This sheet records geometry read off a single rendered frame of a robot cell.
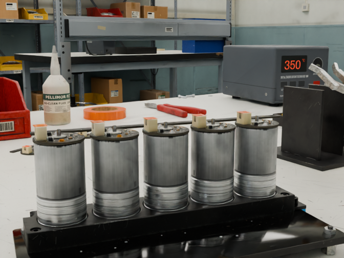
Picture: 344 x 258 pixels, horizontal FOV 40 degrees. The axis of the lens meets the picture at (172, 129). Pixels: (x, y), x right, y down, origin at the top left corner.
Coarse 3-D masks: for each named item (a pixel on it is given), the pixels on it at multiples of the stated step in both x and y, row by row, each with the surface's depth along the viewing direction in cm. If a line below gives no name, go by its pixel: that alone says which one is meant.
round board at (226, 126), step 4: (220, 124) 27; (224, 124) 27; (228, 124) 26; (232, 124) 27; (192, 128) 26; (196, 128) 25; (200, 128) 25; (204, 128) 25; (208, 128) 25; (212, 128) 25; (216, 128) 25; (224, 128) 25; (228, 128) 25; (232, 128) 25; (216, 132) 25
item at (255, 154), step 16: (240, 128) 27; (256, 128) 26; (272, 128) 26; (240, 144) 27; (256, 144) 26; (272, 144) 26; (240, 160) 27; (256, 160) 26; (272, 160) 27; (240, 176) 27; (256, 176) 27; (272, 176) 27; (240, 192) 27; (256, 192) 27; (272, 192) 27
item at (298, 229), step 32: (224, 224) 26; (256, 224) 26; (288, 224) 26; (320, 224) 26; (32, 256) 22; (64, 256) 22; (96, 256) 22; (128, 256) 22; (160, 256) 22; (192, 256) 22; (224, 256) 22; (256, 256) 22
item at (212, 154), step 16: (192, 144) 26; (208, 144) 25; (224, 144) 25; (192, 160) 26; (208, 160) 25; (224, 160) 25; (192, 176) 26; (208, 176) 26; (224, 176) 26; (192, 192) 26; (208, 192) 26; (224, 192) 26
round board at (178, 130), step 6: (162, 126) 26; (168, 126) 26; (174, 126) 26; (180, 126) 25; (144, 132) 25; (150, 132) 24; (156, 132) 24; (162, 132) 24; (168, 132) 24; (180, 132) 24; (186, 132) 25
